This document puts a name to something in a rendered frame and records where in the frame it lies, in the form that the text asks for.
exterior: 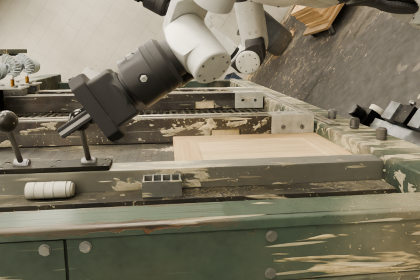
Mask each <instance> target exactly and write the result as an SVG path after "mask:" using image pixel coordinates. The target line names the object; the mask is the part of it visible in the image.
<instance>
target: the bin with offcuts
mask: <svg viewBox="0 0 420 280"><path fill-rule="evenodd" d="M264 15H265V18H266V27H267V35H268V39H269V42H268V47H267V49H266V51H267V52H269V53H271V54H272V55H274V56H278V55H280V54H281V53H282V52H283V51H284V50H285V49H286V47H287V46H288V44H289V43H290V41H291V39H292V33H291V32H290V31H289V30H287V29H286V28H285V27H284V26H283V25H282V24H281V23H279V22H278V21H277V20H275V19H274V18H273V17H272V16H271V15H270V14H269V13H268V12H266V11H265V10H264Z"/></svg>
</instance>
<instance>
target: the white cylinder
mask: <svg viewBox="0 0 420 280"><path fill-rule="evenodd" d="M74 194H75V184H74V183H73V182H72V181H56V182H55V181H53V182H28V183H27V184H26V185H25V188H24V195H25V198H26V199H27V200H28V199H54V198H71V197H72V196H73V195H74Z"/></svg>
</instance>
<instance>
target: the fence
mask: <svg viewBox="0 0 420 280"><path fill-rule="evenodd" d="M383 164H384V161H383V160H382V159H380V158H378V157H376V156H374V155H372V154H349V155H332V156H297V157H262V158H245V159H210V160H192V161H158V162H124V163H112V165H111V168H110V170H108V171H81V172H49V173H32V174H0V196H20V195H24V188H25V185H26V184H27V183H37V182H53V181H55V182H56V181H72V182H73V183H74V184H75V193H91V192H106V191H134V190H142V181H143V175H153V174H181V180H182V188H205V187H220V186H248V185H263V184H291V183H320V182H334V181H363V180H377V179H383Z"/></svg>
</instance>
